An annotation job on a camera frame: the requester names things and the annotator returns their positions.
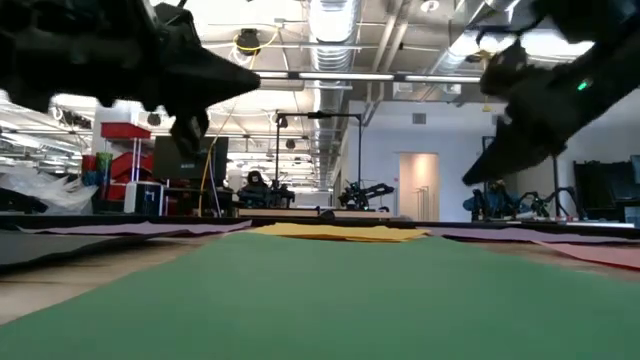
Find silver ceiling duct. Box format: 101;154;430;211
305;0;362;119

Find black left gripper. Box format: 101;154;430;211
99;0;262;115

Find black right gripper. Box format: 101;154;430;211
462;64;601;187

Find pink paper sheet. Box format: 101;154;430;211
532;240;640;272

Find white box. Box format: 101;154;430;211
123;181;165;216

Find black camera stand frame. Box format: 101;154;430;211
273;110;365;201

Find black paper sheet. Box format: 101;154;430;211
0;230;151;275

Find green paper sheet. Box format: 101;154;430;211
0;230;640;360

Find yellow paper sheet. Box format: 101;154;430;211
344;234;416;244
247;222;432;244

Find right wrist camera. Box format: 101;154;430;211
478;38;529;99

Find red bin rack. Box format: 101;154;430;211
99;121;155;201

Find black monitor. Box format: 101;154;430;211
152;135;230;181

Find purple paper sheet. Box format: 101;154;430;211
18;220;255;237
423;226;640;245

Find long ceiling light bar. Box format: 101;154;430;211
252;69;482;85

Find clear plastic sheet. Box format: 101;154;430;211
0;163;100;212

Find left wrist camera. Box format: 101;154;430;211
169;110;211;157

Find background robot arms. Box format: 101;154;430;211
519;187;576;219

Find black ceiling device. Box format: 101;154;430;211
233;27;265;57

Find person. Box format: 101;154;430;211
240;169;269;206
462;179;521;221

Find black cabinet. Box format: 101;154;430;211
572;159;640;224

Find yellow hanging cable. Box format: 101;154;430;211
198;99;236;216

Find black aluminium table frame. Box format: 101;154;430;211
0;213;640;232

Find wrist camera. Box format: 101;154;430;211
478;38;529;99
169;110;211;157

